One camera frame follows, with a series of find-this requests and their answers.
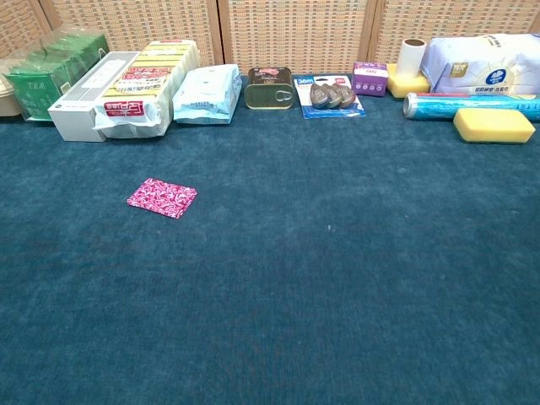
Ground pink patterned packet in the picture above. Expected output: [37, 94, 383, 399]
[126, 177, 198, 220]

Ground teal felt table cover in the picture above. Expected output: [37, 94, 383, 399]
[0, 73, 540, 405]

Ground gold black meat tin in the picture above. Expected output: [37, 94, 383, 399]
[244, 66, 295, 111]

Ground light blue wet wipes pack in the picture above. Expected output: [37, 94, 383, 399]
[172, 63, 243, 126]

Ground small purple box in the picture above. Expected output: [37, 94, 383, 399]
[350, 61, 389, 98]

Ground yellow sponge multipack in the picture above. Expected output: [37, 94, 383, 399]
[93, 40, 202, 139]

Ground woven rattan screen panel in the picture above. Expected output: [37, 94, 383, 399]
[40, 0, 224, 68]
[366, 0, 540, 65]
[217, 0, 379, 77]
[0, 0, 54, 60]

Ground yellow sponge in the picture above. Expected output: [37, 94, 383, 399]
[452, 107, 537, 146]
[386, 62, 432, 101]

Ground blue food wrap roll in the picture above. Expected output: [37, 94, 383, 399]
[402, 92, 540, 123]

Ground white paper roll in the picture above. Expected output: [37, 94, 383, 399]
[397, 38, 429, 79]

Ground white power strip box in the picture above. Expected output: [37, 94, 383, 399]
[47, 51, 143, 143]

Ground large white tissue pack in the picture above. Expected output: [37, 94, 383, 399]
[419, 33, 540, 95]

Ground clear box green tea bags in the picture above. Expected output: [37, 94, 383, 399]
[2, 28, 111, 122]

